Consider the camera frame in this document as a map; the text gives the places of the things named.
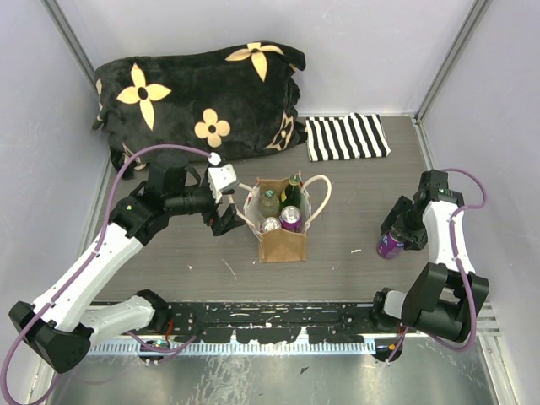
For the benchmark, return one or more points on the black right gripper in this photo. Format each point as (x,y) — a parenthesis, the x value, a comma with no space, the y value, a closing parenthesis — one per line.
(417,240)

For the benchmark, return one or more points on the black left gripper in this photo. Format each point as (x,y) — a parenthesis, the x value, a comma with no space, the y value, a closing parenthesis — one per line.
(222,224)

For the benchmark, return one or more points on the purple Fanta can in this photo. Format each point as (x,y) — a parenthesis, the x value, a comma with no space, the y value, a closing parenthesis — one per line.
(390,244)
(291,219)

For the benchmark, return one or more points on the red Coke can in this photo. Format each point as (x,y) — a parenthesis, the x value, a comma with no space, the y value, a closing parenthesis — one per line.
(270,224)

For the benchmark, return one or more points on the clear glass Chang bottle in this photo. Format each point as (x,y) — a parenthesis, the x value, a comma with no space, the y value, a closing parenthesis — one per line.
(268,204)

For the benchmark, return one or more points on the burlap watermelon canvas bag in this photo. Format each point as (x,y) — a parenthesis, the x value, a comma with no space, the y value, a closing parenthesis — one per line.
(279,214)

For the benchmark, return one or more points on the green Perrier glass bottle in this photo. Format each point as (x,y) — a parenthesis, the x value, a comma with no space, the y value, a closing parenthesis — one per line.
(291,195)

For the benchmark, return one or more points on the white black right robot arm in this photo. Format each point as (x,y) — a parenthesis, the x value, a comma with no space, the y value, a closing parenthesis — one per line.
(446,298)

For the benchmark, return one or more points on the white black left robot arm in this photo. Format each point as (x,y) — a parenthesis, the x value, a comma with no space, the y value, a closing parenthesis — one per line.
(59,326)

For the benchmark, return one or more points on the black white striped cloth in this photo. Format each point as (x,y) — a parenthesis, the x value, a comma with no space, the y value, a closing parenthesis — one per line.
(354,136)

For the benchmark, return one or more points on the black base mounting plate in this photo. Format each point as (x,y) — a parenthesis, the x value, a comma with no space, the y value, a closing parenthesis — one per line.
(271,322)

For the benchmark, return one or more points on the black floral plush blanket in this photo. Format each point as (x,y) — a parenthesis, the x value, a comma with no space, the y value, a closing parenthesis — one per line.
(239,101)

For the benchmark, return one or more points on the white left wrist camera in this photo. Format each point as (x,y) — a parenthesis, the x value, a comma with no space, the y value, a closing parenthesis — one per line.
(221,176)

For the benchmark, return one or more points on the aluminium slotted rail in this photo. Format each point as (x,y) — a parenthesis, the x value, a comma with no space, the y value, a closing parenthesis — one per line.
(125,347)

